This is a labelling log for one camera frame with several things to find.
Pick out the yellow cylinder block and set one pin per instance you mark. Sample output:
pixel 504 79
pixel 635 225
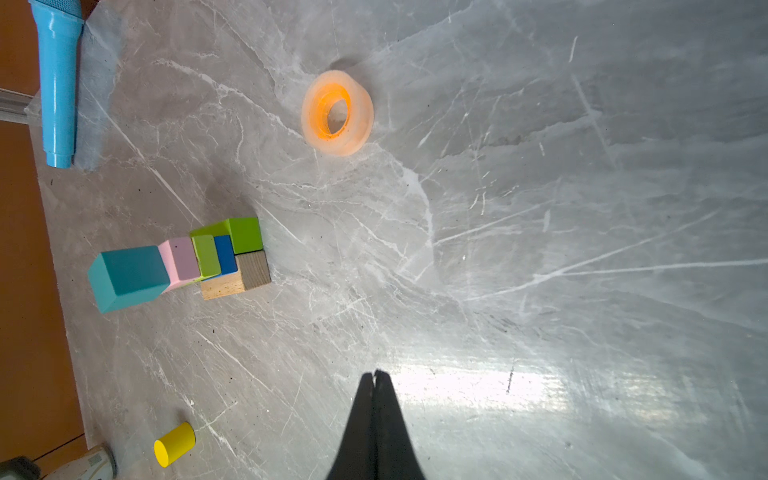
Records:
pixel 174 444

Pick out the natural wood rectangular block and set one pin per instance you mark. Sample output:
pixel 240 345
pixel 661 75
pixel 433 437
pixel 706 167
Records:
pixel 252 272

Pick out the light green rectangular block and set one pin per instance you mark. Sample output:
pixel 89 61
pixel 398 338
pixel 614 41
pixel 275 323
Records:
pixel 207 256

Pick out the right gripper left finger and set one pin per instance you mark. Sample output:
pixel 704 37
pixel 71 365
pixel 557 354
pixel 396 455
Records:
pixel 356 455

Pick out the dark green rectangular block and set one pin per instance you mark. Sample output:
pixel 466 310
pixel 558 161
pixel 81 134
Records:
pixel 244 232

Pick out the blue cube block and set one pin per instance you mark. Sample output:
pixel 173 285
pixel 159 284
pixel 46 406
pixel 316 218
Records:
pixel 225 254

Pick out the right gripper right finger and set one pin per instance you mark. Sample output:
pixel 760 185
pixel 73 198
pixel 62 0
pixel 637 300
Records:
pixel 395 457

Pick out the white tape roll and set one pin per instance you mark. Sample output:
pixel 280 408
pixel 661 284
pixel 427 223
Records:
pixel 97 464

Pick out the teal cube block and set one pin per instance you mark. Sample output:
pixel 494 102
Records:
pixel 127 277

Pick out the pink rectangular block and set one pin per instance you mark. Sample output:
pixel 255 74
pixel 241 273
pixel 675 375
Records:
pixel 180 262

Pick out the cyan toy microphone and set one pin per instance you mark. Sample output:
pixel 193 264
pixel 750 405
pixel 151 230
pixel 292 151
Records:
pixel 59 28

